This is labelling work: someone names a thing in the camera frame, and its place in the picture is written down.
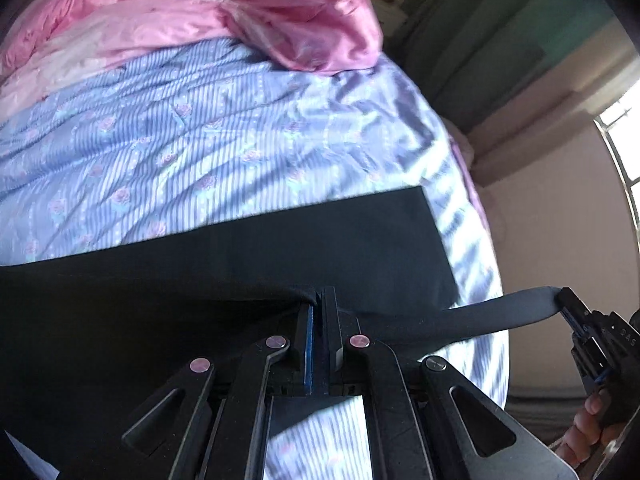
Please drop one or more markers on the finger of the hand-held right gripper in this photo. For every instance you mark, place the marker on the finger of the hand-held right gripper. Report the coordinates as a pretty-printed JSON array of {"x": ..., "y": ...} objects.
[
  {"x": 580, "y": 332},
  {"x": 572, "y": 302}
]

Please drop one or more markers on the green curtain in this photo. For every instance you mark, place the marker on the green curtain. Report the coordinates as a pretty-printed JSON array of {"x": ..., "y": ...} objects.
[{"x": 490, "y": 30}]

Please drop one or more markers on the blue striped floral bedsheet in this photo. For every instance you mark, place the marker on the blue striped floral bedsheet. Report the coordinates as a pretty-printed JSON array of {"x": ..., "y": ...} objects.
[{"x": 200, "y": 135}]

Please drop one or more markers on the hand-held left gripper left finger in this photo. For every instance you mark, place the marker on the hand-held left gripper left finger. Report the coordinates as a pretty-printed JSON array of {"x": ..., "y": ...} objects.
[{"x": 306, "y": 350}]

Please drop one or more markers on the bright window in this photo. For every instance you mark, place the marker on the bright window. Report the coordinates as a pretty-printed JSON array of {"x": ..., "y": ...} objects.
[{"x": 622, "y": 170}]

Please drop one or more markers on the person's right hand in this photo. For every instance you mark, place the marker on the person's right hand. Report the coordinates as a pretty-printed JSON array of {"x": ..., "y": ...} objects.
[{"x": 580, "y": 440}]

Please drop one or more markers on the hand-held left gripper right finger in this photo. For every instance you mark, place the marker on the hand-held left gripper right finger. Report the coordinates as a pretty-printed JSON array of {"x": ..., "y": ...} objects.
[{"x": 387, "y": 410}]

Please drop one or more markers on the pink satin blanket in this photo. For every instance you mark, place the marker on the pink satin blanket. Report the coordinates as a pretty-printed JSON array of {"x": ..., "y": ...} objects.
[{"x": 175, "y": 10}]

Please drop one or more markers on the black pants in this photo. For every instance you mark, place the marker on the black pants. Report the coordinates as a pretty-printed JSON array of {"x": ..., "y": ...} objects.
[{"x": 150, "y": 300}]

